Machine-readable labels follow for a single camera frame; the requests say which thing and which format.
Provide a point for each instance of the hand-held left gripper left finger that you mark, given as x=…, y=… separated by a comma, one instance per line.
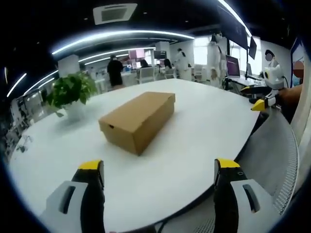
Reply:
x=80, y=194

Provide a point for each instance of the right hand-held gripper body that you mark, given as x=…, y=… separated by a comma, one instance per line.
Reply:
x=273, y=76

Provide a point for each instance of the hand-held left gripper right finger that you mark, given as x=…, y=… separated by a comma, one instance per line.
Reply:
x=233, y=194

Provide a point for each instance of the brown cardboard shoe box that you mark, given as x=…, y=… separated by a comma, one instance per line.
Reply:
x=138, y=121

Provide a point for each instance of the computer monitor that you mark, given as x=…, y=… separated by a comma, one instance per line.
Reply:
x=233, y=66

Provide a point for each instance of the black hanging monitor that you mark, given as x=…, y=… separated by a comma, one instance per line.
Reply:
x=252, y=48

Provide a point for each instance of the grey mesh chair back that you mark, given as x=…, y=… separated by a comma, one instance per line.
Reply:
x=288, y=170

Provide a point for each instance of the green potted plant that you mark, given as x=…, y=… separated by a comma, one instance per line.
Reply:
x=73, y=94

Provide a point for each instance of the white office chair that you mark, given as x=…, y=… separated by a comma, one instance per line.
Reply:
x=147, y=74

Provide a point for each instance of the ceiling air conditioner vent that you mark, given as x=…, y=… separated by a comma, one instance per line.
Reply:
x=113, y=12

